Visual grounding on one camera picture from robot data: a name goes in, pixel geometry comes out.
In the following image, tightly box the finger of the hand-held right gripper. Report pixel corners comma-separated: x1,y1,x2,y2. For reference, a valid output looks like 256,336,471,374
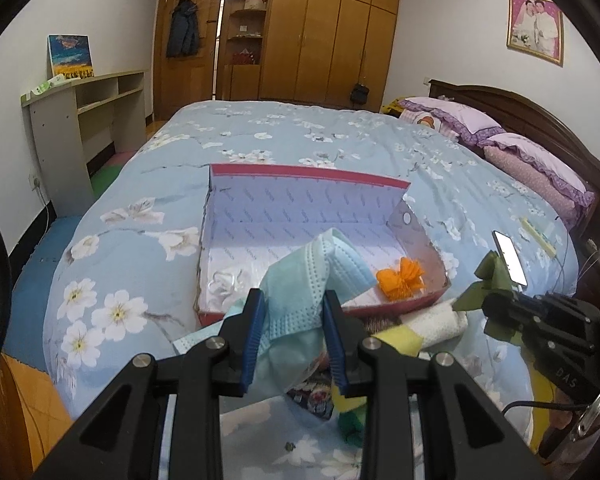
481,290,600,333
484,317,599,358

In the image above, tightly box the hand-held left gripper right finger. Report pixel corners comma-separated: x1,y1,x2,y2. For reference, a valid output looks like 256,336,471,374
322,290,547,480

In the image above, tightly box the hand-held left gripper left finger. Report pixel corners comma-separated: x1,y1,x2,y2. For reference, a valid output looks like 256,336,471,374
32,287,268,480

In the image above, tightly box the light green face mask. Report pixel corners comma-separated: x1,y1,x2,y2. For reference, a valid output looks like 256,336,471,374
172,237,333,401

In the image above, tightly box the dark printed cloth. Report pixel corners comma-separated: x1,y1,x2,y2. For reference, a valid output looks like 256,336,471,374
285,355,342,418

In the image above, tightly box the olive green cloth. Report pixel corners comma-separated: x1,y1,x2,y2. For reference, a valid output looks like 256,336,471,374
452,250,527,347

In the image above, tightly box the yellow sponge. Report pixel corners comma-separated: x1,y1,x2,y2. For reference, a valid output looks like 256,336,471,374
374,325,424,359

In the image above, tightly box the white towel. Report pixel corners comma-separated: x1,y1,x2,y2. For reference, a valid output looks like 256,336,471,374
405,304,468,352

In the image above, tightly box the red cardboard box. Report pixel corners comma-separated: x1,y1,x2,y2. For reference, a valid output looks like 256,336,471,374
195,162,452,331

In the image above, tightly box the person's yellow clothing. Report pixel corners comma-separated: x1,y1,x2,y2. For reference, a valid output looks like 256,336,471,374
526,360,558,443

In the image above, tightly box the white smartphone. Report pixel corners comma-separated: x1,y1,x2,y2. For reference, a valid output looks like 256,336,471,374
492,230,529,288

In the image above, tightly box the pink dotted pillow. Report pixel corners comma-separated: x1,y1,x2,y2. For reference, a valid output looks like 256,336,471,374
482,147,583,228

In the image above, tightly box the purple ruffled pillow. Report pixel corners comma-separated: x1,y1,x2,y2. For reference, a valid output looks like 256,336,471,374
482,132,597,211
399,96,506,145

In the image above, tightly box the dark wooden headboard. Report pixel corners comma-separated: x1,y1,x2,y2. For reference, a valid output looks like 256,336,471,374
427,79,600,261

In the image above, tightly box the blue floral blanket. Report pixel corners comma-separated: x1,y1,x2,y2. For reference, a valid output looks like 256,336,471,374
45,99,581,480

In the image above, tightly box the green foam floor mat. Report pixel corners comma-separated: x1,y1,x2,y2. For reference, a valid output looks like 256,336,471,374
90,165,124,197

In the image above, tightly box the cartoon print pillow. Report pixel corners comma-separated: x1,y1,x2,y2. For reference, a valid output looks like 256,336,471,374
400,110,442,134

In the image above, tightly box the blue foam floor mat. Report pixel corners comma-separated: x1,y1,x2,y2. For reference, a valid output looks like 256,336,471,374
6,215,89,372

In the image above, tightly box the wooden door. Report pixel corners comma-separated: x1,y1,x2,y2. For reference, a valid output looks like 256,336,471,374
152,0,227,122

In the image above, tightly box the grey shelf desk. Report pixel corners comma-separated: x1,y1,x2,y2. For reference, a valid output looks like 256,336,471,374
21,70,149,218

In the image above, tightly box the framed wedding photo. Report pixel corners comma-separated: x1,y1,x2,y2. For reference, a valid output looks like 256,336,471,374
506,0,565,67

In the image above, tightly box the wooden wardrobe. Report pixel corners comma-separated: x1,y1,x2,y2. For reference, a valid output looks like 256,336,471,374
147,0,402,109

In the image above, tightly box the dark hanging jacket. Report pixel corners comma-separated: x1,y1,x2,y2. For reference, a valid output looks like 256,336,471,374
166,0,201,59

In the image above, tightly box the green and white packet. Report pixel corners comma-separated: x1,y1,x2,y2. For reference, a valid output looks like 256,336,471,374
25,74,74,99

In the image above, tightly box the blue and yellow painting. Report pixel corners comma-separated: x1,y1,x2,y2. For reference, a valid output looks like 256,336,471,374
47,35,96,81

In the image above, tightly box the thin black cable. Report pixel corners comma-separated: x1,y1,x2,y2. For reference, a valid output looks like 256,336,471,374
502,399,581,417

